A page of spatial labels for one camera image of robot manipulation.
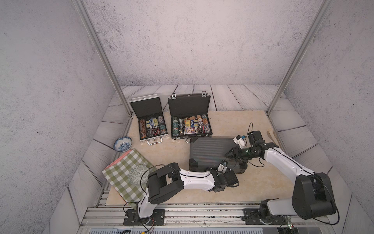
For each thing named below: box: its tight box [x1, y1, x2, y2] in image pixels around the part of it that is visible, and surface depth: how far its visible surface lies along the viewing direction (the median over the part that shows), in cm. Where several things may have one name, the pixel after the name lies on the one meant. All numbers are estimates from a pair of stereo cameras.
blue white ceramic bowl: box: [113, 136, 133, 153], surface depth 101 cm
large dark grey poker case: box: [188, 136, 248, 174], surface depth 88 cm
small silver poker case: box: [129, 94, 169, 146], surface depth 107 cm
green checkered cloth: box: [102, 148, 156, 210], surface depth 91 cm
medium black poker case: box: [168, 91, 213, 144], surface depth 109 cm
